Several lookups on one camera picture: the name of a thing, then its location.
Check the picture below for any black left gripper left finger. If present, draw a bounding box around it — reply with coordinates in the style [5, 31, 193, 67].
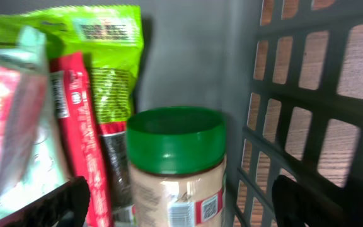
[0, 177, 91, 227]

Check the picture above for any grey plastic shopping basket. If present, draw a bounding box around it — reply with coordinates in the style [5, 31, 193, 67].
[138, 1, 363, 226]

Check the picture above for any green lid spice jar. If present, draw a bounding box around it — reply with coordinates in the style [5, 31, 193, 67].
[126, 106, 226, 227]

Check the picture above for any green gummy candy bag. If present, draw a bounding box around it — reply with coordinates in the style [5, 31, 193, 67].
[0, 4, 144, 124]

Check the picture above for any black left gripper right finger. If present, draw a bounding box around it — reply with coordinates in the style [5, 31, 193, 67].
[272, 175, 363, 227]

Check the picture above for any teal snack packet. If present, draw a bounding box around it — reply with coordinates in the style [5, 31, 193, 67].
[0, 26, 71, 219]

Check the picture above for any red tissue pack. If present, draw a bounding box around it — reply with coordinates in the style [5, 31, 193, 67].
[0, 61, 47, 197]

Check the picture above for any red snack stick packet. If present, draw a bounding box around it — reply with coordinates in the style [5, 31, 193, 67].
[50, 52, 114, 227]

